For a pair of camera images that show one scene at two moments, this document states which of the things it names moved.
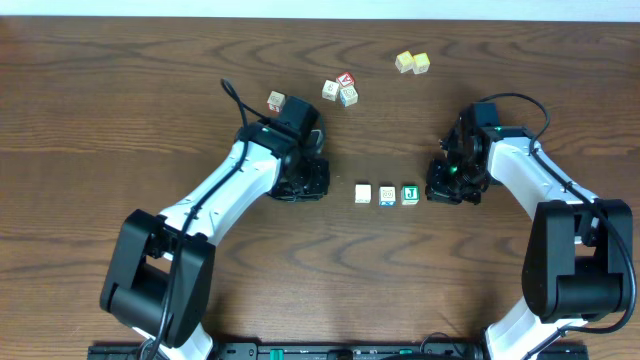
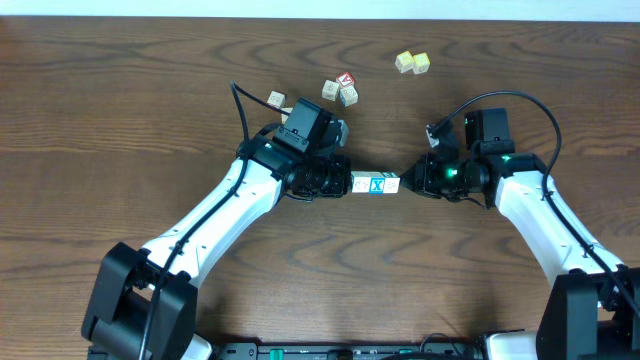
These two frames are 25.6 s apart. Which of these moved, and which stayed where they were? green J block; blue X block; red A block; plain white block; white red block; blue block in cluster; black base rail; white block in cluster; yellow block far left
Moved: green J block; blue X block; plain white block
Stayed: white block in cluster; yellow block far left; black base rail; red A block; blue block in cluster; white red block
